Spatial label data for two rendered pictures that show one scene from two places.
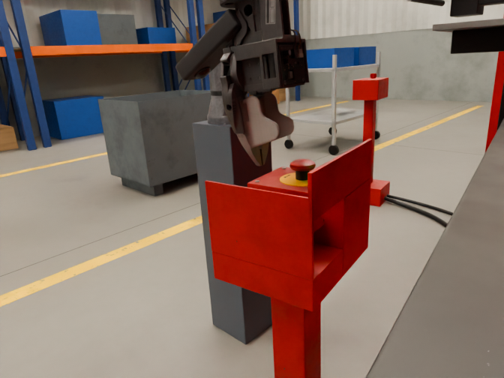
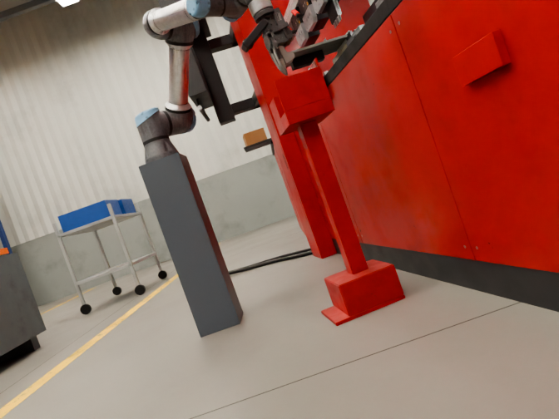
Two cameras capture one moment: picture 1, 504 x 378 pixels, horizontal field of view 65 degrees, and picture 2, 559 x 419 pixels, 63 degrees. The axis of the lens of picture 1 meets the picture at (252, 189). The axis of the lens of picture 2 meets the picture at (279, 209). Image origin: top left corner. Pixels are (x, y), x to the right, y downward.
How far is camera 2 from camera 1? 1.35 m
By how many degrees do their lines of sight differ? 47
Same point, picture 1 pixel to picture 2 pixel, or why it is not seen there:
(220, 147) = (171, 170)
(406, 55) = (134, 227)
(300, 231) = (319, 80)
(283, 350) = (319, 165)
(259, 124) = (286, 54)
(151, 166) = not seen: outside the picture
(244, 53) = (276, 28)
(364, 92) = not seen: hidden behind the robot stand
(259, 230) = (304, 88)
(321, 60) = (93, 214)
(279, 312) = (312, 145)
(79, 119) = not seen: outside the picture
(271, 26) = (280, 21)
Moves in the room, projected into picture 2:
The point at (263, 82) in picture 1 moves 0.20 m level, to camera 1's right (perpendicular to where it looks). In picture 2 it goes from (286, 36) to (324, 36)
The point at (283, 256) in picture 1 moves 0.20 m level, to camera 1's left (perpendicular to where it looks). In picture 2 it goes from (317, 93) to (275, 99)
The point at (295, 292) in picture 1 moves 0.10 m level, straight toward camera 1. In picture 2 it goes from (326, 105) to (348, 93)
